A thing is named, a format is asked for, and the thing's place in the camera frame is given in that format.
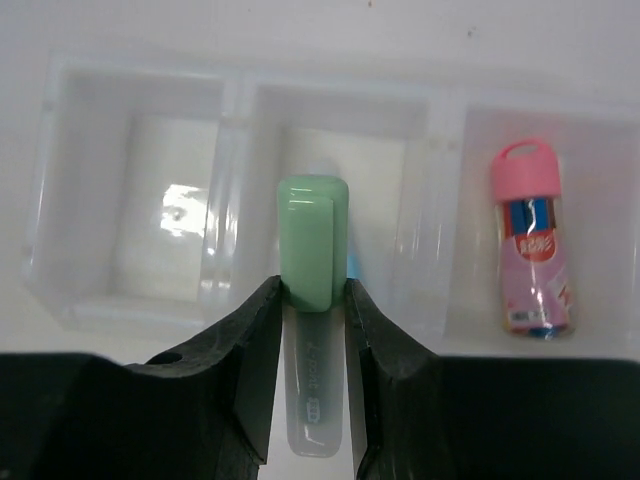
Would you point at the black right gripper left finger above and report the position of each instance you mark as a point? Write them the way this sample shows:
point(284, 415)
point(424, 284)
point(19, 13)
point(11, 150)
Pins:
point(199, 410)

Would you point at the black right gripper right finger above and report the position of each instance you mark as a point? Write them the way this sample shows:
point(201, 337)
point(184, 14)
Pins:
point(418, 415)

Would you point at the pink capped glue bottle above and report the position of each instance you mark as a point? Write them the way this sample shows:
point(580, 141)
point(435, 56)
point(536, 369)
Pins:
point(536, 294)

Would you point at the green capped highlighter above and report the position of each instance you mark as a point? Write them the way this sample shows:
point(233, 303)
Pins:
point(313, 237)

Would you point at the white three-compartment tray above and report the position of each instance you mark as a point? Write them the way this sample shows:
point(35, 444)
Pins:
point(154, 211)

